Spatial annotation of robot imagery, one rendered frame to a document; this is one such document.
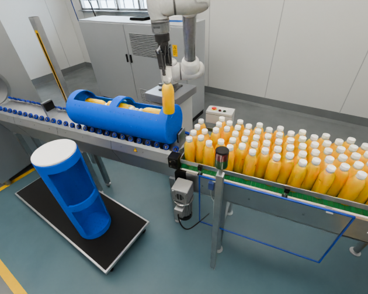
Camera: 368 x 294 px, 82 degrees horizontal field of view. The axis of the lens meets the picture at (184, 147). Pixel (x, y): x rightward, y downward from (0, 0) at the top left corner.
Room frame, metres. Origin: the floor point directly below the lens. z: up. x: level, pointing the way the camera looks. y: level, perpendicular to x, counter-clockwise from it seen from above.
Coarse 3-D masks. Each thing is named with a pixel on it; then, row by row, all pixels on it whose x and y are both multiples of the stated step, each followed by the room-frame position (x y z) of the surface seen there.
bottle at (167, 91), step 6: (168, 84) 1.15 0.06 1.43; (162, 90) 1.14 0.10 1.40; (168, 90) 1.13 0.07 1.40; (162, 96) 1.15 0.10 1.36; (168, 96) 1.13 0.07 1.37; (162, 102) 1.15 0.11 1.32; (168, 102) 1.13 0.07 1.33; (174, 102) 1.15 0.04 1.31; (168, 108) 1.13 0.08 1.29; (174, 108) 1.15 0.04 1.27; (168, 114) 1.13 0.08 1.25
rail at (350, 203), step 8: (184, 160) 1.00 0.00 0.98; (208, 168) 0.93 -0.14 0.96; (216, 168) 0.91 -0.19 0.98; (240, 176) 0.85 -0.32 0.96; (248, 176) 0.83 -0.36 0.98; (272, 184) 0.77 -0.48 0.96; (280, 184) 0.76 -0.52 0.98; (304, 192) 0.70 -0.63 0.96; (312, 192) 0.69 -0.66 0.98; (328, 200) 0.65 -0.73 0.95; (336, 200) 0.64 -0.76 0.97; (344, 200) 0.63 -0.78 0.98; (360, 208) 0.60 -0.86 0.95
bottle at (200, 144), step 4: (200, 140) 1.05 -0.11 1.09; (204, 140) 1.07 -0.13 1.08; (196, 144) 1.06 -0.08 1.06; (200, 144) 1.04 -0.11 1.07; (204, 144) 1.05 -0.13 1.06; (196, 148) 1.05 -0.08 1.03; (200, 148) 1.04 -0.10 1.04; (196, 152) 1.05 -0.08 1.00; (200, 152) 1.04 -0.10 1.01; (196, 156) 1.05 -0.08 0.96; (200, 156) 1.04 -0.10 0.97; (196, 160) 1.05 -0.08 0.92; (200, 160) 1.04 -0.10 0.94
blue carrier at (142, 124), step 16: (80, 96) 1.65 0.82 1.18; (96, 96) 1.71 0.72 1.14; (80, 112) 1.44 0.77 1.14; (96, 112) 1.38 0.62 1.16; (112, 112) 1.33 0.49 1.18; (128, 112) 1.29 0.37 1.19; (144, 112) 1.25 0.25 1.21; (160, 112) 1.22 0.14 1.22; (176, 112) 1.30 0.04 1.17; (112, 128) 1.32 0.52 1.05; (128, 128) 1.25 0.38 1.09; (144, 128) 1.20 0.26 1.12; (160, 128) 1.15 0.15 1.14; (176, 128) 1.28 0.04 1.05
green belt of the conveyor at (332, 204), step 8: (184, 168) 1.01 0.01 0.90; (192, 168) 1.01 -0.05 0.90; (224, 176) 0.92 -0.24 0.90; (232, 176) 0.91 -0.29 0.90; (248, 184) 0.84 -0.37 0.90; (256, 184) 0.83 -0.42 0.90; (264, 184) 0.83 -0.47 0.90; (280, 192) 0.76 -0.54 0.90; (296, 192) 0.76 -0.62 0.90; (312, 200) 0.70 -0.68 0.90; (320, 200) 0.69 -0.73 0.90; (344, 208) 0.63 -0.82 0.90; (352, 208) 0.63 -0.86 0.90
